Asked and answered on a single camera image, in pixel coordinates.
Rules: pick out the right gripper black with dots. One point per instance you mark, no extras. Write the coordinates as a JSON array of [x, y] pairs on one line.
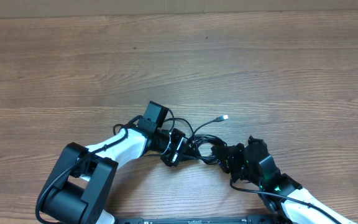
[[227, 159]]

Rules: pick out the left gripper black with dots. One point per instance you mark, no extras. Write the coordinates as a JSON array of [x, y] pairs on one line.
[[173, 158]]

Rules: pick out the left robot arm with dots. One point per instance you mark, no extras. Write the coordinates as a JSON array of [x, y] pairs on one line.
[[77, 188]]

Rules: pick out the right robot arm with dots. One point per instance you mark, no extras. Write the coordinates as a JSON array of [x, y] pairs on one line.
[[253, 170]]

